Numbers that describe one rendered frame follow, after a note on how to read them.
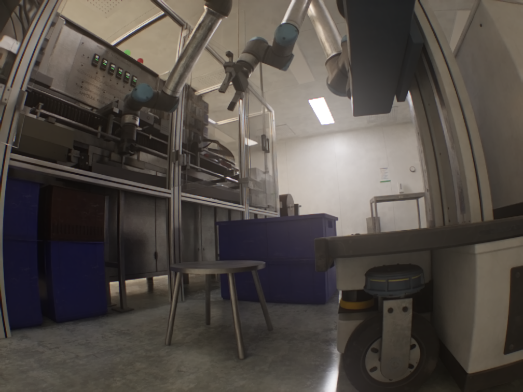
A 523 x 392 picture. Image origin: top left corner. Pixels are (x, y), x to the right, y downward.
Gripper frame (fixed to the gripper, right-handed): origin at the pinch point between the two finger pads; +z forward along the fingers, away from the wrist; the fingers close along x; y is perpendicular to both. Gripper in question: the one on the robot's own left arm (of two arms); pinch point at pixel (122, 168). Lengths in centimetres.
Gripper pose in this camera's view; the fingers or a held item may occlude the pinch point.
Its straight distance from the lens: 134.9
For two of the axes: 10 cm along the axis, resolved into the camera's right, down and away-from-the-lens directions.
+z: 0.4, 9.9, -1.6
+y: 9.2, -1.0, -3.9
